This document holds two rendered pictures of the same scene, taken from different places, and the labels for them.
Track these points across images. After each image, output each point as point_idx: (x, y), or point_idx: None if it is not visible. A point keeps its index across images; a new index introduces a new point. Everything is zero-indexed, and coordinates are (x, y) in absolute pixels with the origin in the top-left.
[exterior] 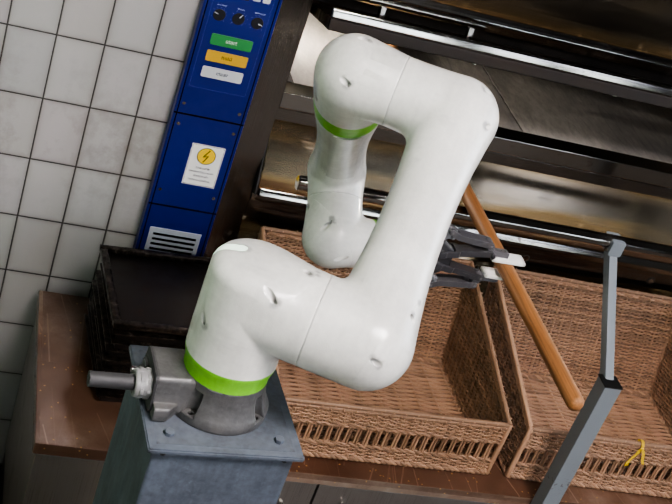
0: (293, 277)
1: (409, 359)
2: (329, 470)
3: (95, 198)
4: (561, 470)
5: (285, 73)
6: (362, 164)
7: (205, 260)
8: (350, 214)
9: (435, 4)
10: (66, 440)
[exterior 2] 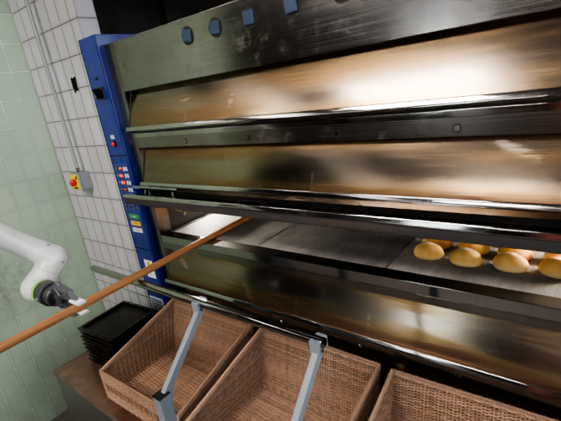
0: None
1: None
2: (119, 416)
3: None
4: None
5: (157, 226)
6: (27, 252)
7: (149, 309)
8: (30, 276)
9: (170, 185)
10: (61, 373)
